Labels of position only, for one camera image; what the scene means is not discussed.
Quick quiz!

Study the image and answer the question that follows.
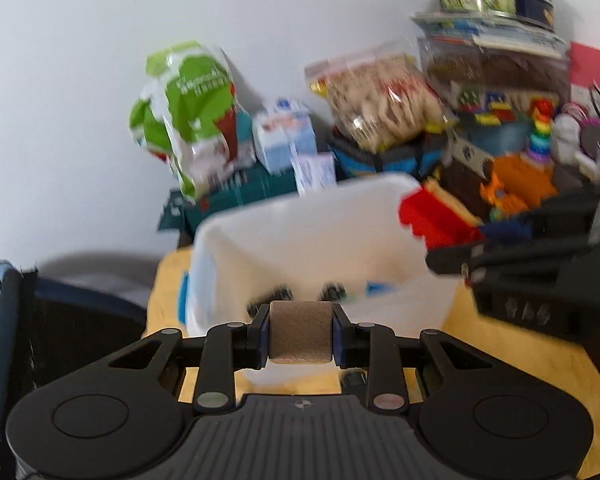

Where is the long red brick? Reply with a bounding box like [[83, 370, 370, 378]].
[[398, 188, 486, 249]]

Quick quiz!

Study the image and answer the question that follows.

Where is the wooden cube block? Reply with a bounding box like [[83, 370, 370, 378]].
[[268, 301, 334, 365]]

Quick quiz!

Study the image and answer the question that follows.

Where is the black toy car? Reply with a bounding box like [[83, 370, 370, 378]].
[[246, 285, 294, 318]]

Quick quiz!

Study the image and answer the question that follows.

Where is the blue flat brick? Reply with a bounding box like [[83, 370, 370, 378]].
[[365, 281, 396, 297]]

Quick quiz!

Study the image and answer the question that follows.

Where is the orange box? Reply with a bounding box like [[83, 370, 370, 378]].
[[492, 154, 558, 209]]

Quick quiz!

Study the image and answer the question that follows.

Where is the orange teal toy dinosaur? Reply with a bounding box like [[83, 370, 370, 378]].
[[479, 172, 529, 221]]

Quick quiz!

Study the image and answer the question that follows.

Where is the yellow cloth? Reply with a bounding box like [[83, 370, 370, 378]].
[[146, 248, 600, 479]]

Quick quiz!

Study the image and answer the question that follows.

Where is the translucent white plastic bin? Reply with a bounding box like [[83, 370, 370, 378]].
[[184, 171, 464, 388]]

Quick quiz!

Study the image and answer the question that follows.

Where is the blue black striped bag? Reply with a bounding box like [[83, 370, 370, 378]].
[[325, 128, 448, 180]]

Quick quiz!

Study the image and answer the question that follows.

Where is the dark green plaid box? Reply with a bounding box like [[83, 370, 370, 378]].
[[157, 162, 297, 244]]

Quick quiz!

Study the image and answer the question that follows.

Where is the clear bin of bricks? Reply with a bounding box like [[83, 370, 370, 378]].
[[418, 37, 569, 156]]

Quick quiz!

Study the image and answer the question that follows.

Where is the white paper label card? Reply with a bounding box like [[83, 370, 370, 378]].
[[291, 153, 337, 195]]

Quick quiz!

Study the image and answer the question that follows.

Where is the clear bag of wooden pieces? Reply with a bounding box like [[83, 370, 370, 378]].
[[304, 49, 455, 154]]

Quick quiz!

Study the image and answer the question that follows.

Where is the stack of books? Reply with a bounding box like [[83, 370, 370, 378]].
[[412, 12, 569, 58]]

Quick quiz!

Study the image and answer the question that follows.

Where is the dark blue bag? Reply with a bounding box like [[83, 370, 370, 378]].
[[0, 261, 147, 479]]

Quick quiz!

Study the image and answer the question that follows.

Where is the light blue white carton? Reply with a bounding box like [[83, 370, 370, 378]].
[[251, 98, 317, 174]]

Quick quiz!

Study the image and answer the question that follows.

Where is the green white snack bag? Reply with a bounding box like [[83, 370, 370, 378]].
[[129, 41, 239, 202]]

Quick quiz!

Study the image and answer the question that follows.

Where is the rainbow stacking ring toy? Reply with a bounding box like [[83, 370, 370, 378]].
[[526, 98, 554, 165]]

